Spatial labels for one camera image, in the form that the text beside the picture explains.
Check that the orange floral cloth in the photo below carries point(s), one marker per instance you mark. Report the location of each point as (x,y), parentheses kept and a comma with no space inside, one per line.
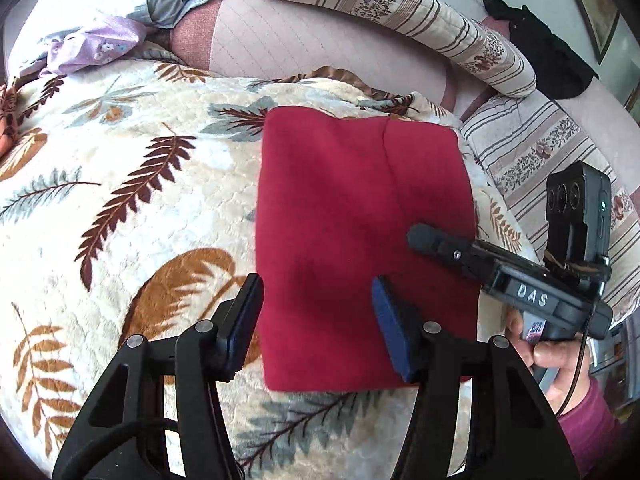
(7,120)

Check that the framed picture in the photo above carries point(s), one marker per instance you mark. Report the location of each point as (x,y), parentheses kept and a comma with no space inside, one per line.
(595,10)

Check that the white cloth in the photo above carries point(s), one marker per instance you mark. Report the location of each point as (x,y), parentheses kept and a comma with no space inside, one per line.
(75,0)

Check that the person's right forearm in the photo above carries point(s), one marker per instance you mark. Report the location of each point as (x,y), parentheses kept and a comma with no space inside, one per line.
(595,430)

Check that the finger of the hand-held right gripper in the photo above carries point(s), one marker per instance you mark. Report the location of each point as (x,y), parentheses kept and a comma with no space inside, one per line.
(440,242)

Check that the black cloth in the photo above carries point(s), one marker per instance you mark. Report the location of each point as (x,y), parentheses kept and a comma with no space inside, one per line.
(550,55)

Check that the pink quilted bed sheet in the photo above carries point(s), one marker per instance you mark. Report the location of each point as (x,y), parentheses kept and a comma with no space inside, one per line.
(300,35)

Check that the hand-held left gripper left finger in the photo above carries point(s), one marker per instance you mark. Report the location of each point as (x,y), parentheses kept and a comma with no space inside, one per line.
(245,325)

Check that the leaf print fleece blanket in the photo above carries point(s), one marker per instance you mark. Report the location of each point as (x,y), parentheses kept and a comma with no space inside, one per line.
(150,240)

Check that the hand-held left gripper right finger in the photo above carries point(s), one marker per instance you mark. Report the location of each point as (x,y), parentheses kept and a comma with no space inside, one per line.
(392,330)

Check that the person's right hand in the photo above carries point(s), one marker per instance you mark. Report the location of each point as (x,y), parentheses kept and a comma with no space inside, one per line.
(555,360)

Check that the striped floral pillow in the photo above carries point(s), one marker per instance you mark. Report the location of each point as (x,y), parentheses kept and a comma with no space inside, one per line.
(525,145)

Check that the purple floral cloth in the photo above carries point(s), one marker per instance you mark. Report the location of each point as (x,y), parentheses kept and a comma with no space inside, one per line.
(95,45)

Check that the red sweater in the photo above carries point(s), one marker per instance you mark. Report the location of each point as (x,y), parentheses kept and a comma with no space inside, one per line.
(325,200)

